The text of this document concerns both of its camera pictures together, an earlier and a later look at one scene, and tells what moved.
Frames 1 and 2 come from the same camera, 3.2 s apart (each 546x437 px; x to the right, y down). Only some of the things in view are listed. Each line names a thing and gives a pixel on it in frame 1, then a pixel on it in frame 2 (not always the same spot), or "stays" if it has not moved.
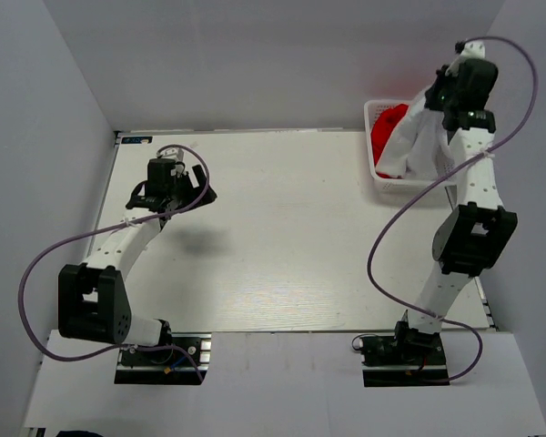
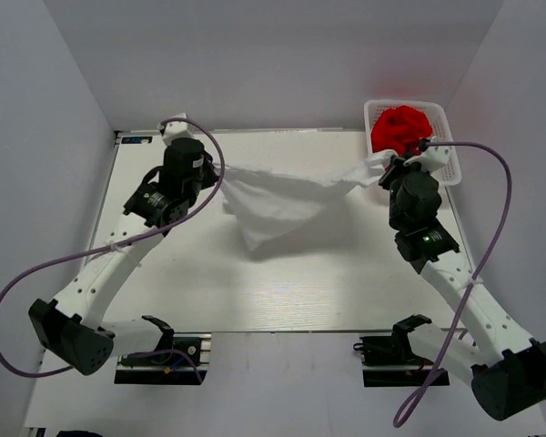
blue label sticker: (136, 140) stays
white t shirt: (419, 148) to (273, 206)
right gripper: (440, 77) to (399, 166)
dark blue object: (77, 433) stays
